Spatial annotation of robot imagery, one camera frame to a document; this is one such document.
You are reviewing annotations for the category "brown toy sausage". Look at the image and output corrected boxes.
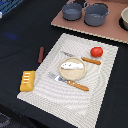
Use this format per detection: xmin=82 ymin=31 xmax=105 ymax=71
xmin=38 ymin=47 xmax=44 ymax=63

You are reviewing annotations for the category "white woven placemat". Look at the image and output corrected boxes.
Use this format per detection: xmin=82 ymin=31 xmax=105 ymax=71
xmin=17 ymin=33 xmax=118 ymax=128

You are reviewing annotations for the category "brown wooden board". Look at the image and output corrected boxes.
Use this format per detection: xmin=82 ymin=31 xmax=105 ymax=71
xmin=51 ymin=1 xmax=128 ymax=43

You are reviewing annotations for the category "red toy tomato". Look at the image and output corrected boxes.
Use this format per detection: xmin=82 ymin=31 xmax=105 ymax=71
xmin=90 ymin=47 xmax=103 ymax=57

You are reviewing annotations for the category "large grey pot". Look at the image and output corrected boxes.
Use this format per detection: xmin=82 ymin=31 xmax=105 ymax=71
xmin=84 ymin=2 xmax=110 ymax=27

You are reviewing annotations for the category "wooden handled fork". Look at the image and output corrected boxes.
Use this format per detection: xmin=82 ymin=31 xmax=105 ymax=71
xmin=48 ymin=73 xmax=89 ymax=91

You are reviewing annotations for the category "round wooden plate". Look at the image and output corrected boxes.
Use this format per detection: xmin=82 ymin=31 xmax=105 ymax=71
xmin=59 ymin=57 xmax=87 ymax=80

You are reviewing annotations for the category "orange toy bread loaf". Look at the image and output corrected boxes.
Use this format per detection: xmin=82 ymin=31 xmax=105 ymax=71
xmin=20 ymin=71 xmax=35 ymax=92

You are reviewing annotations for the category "small grey pot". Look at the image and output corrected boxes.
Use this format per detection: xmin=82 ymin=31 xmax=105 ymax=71
xmin=62 ymin=2 xmax=82 ymax=21

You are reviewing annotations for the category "beige bowl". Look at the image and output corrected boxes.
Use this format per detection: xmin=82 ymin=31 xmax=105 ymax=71
xmin=121 ymin=7 xmax=128 ymax=30

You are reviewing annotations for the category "wooden handled knife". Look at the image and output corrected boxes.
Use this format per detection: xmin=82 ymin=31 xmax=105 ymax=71
xmin=61 ymin=51 xmax=101 ymax=65

